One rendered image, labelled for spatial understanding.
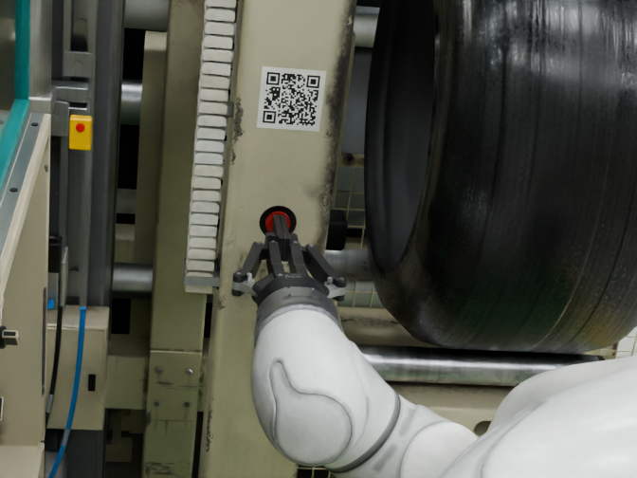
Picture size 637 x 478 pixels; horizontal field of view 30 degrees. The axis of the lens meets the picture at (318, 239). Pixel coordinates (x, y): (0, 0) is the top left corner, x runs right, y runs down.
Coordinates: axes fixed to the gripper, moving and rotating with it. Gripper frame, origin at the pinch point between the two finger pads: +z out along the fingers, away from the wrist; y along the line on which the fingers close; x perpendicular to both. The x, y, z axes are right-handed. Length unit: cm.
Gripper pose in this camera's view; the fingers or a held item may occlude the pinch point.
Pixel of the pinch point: (280, 237)
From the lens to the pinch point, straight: 142.7
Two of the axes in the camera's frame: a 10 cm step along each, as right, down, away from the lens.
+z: -1.0, -4.3, 9.0
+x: -1.1, 9.0, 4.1
